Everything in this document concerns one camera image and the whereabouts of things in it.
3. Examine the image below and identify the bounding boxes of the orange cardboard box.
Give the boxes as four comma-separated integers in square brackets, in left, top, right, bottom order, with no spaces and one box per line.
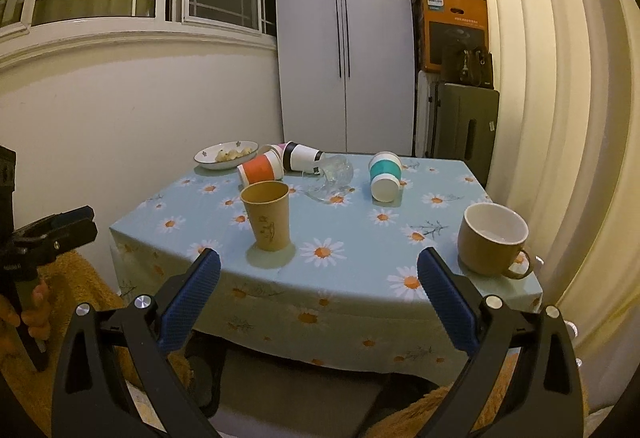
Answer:
[418,0,490,75]

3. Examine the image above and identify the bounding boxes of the black and white paper cup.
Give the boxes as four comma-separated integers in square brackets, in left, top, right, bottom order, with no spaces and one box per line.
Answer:
[282,141,324,177]

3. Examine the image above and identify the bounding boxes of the white wardrobe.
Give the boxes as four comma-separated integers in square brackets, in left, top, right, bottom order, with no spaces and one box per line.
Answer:
[273,0,417,157]

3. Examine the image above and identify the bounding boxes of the white folded rack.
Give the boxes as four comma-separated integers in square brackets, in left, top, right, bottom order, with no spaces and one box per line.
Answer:
[414,70,437,159]

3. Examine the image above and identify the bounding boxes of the tan paper cup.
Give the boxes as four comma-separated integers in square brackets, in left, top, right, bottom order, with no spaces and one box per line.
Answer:
[240,181,291,253]

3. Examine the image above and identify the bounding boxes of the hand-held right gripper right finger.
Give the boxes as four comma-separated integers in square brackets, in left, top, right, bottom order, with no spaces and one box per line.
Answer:
[417,247,587,438]

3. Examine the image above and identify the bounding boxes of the blue daisy tablecloth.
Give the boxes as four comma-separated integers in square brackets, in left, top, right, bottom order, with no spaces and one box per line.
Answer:
[108,151,545,377]

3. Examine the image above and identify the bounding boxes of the cream curtain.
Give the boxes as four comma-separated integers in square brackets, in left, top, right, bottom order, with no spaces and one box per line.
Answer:
[449,0,640,421]

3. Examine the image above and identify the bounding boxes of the yellow fluffy blanket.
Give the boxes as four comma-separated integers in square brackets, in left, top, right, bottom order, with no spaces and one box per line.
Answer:
[0,245,523,438]

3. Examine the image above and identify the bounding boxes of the pale food pieces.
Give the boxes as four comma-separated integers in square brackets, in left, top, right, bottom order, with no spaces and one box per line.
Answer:
[214,145,256,164]

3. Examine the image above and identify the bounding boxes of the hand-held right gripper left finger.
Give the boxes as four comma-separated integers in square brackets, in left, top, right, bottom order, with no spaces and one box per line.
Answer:
[51,248,222,438]

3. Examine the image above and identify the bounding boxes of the teal and white paper cup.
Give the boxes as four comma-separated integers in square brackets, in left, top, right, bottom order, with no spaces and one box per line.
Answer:
[368,151,404,203]

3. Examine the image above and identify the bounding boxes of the orange paper cup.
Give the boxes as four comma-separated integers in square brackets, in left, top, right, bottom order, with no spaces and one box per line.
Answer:
[236,151,285,186]

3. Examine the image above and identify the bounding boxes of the grey suitcase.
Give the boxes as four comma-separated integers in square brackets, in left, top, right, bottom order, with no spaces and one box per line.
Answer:
[432,81,501,181]

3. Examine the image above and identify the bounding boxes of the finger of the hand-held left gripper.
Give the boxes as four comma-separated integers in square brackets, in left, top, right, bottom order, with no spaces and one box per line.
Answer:
[12,205,97,244]
[12,220,99,265]

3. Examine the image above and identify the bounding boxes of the person's left hand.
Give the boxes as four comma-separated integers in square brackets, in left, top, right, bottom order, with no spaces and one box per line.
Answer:
[0,279,52,344]

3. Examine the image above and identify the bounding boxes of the grey chair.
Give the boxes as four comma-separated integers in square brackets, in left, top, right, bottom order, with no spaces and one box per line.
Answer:
[184,332,451,438]

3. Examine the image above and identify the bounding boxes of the brown ceramic mug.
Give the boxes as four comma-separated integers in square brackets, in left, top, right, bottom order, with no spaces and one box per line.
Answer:
[457,202,537,280]

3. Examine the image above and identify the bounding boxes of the white bowl with food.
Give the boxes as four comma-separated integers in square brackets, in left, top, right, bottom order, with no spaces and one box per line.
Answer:
[193,141,260,170]

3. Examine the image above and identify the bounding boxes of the brown handbag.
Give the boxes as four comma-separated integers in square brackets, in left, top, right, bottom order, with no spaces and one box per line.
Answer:
[440,45,495,88]

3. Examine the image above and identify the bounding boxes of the clear glass cup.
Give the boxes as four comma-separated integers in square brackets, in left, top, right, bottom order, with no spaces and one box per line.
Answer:
[302,154,355,205]

